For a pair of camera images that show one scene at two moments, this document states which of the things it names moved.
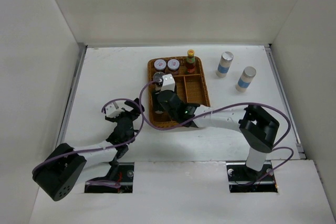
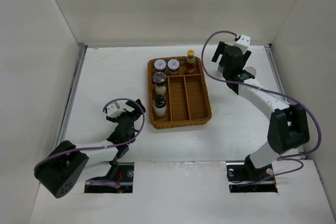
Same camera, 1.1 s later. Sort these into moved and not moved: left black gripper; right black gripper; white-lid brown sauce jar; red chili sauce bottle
Moved: right black gripper
Not moved: left black gripper; red chili sauce bottle; white-lid brown sauce jar
